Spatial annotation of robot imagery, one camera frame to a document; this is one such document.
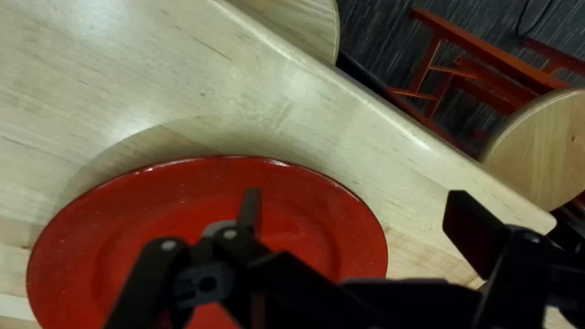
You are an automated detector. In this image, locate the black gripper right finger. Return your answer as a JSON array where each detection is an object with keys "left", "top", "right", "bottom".
[{"left": 443, "top": 187, "right": 585, "bottom": 329}]

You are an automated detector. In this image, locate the red metal stool frame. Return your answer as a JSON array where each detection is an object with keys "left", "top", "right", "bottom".
[{"left": 385, "top": 5, "right": 585, "bottom": 153}]

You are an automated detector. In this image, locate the red plate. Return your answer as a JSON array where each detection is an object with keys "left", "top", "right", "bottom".
[{"left": 26, "top": 153, "right": 390, "bottom": 329}]

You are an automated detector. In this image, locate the round wooden stool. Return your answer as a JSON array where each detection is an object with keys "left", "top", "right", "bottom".
[{"left": 482, "top": 85, "right": 585, "bottom": 213}]

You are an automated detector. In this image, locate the black floor cable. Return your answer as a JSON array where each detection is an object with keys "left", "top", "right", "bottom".
[{"left": 515, "top": 0, "right": 555, "bottom": 39}]

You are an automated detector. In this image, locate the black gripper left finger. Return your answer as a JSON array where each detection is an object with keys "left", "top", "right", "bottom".
[{"left": 103, "top": 186, "right": 345, "bottom": 329}]

